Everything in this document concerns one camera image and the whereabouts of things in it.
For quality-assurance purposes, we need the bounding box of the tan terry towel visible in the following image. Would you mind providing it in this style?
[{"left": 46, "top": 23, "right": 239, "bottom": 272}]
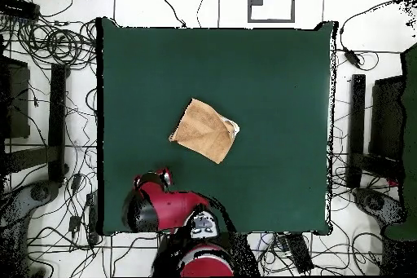
[{"left": 168, "top": 97, "right": 241, "bottom": 165}]

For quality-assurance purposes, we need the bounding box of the black stand beam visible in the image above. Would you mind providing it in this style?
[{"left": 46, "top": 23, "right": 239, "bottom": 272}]
[
  {"left": 47, "top": 63, "right": 69, "bottom": 183},
  {"left": 345, "top": 73, "right": 367, "bottom": 188}
]

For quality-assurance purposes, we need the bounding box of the dark green table cloth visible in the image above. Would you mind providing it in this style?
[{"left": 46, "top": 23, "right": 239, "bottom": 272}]
[{"left": 96, "top": 16, "right": 338, "bottom": 236}]

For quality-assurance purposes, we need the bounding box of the office chair base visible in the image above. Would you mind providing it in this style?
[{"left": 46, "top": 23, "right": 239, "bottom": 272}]
[
  {"left": 0, "top": 179, "right": 64, "bottom": 228},
  {"left": 353, "top": 186, "right": 408, "bottom": 227}
]

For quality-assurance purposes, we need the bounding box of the black cross beam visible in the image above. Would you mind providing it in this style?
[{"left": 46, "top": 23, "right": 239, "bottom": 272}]
[{"left": 4, "top": 145, "right": 59, "bottom": 174}]

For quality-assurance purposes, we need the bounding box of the black power strip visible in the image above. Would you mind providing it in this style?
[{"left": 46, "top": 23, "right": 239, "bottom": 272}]
[{"left": 285, "top": 232, "right": 314, "bottom": 275}]

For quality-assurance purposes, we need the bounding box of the black power adapter box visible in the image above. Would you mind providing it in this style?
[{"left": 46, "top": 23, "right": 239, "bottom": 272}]
[{"left": 0, "top": 0, "right": 41, "bottom": 20}]

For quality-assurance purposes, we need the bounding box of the black cable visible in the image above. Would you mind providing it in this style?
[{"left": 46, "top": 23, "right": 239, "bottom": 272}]
[
  {"left": 195, "top": 0, "right": 218, "bottom": 29},
  {"left": 151, "top": 0, "right": 187, "bottom": 29}
]

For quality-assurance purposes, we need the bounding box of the coil of black cables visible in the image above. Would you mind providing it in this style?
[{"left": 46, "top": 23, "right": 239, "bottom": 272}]
[{"left": 14, "top": 19, "right": 99, "bottom": 68}]

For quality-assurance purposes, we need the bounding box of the black adapter with cable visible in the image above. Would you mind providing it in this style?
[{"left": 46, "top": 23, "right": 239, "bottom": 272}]
[{"left": 340, "top": 46, "right": 381, "bottom": 73}]

